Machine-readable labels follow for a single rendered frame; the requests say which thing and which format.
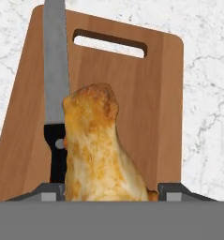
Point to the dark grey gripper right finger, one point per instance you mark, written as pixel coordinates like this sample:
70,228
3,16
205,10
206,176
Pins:
174,191

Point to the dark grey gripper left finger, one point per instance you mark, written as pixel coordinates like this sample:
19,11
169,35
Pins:
47,191

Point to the golden roasted chicken meat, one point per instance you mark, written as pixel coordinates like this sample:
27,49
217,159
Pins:
97,146

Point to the wooden cutting board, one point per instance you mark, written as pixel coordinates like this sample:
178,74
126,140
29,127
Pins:
138,109

